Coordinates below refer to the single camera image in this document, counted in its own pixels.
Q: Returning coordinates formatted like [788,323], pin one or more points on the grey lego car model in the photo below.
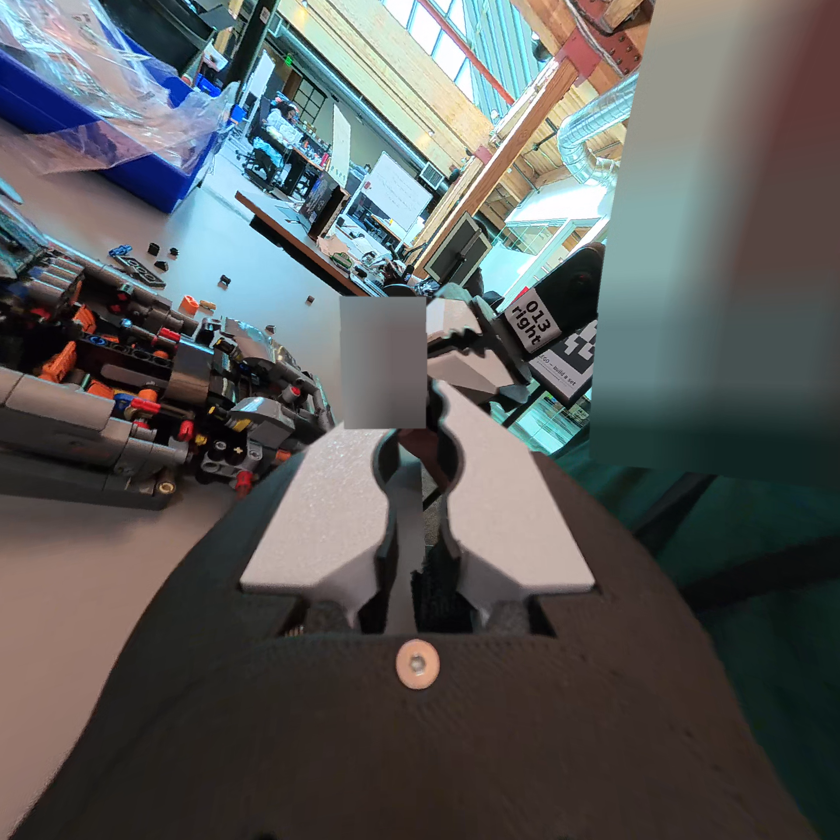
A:
[131,407]

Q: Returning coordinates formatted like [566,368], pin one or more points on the blue plastic bin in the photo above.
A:
[151,177]

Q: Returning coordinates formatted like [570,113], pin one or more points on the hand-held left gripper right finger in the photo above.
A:
[518,518]

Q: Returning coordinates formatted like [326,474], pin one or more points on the computer monitor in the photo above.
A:
[459,246]

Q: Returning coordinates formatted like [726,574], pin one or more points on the white foam panel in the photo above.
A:
[341,141]

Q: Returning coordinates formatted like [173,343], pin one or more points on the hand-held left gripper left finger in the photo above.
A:
[315,518]

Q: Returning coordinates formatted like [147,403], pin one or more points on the black cardboard box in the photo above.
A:
[325,200]

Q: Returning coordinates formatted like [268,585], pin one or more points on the wooden support post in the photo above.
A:
[499,157]

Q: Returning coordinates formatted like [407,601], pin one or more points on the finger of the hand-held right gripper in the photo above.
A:
[453,318]
[472,375]

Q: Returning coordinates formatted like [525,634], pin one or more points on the scattered black lego pieces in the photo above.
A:
[153,249]

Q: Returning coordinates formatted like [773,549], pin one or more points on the silver ventilation duct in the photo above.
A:
[590,131]

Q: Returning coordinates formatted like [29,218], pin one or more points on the dark grey lego beam assembly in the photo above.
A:
[141,270]

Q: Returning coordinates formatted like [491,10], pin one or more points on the orange lego piece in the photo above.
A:
[189,303]

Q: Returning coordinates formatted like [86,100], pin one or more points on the long wooden desk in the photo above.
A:
[289,226]

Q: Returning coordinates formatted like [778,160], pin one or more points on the clear plastic bag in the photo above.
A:
[98,85]

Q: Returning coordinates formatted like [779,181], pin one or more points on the whiteboard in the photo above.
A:
[394,187]

